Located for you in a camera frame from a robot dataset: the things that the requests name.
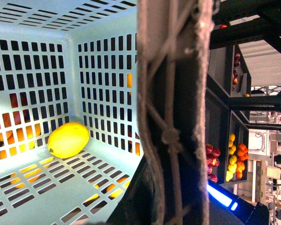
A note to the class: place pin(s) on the light blue plastic basket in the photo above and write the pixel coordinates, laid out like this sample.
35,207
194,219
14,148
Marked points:
66,61

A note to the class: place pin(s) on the red apple pile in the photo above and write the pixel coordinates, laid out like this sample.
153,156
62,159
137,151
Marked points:
212,160

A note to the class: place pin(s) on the yellow lemon pile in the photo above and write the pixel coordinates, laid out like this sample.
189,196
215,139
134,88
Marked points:
231,168

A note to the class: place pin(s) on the orange pile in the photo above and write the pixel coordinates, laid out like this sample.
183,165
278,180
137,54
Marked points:
242,156

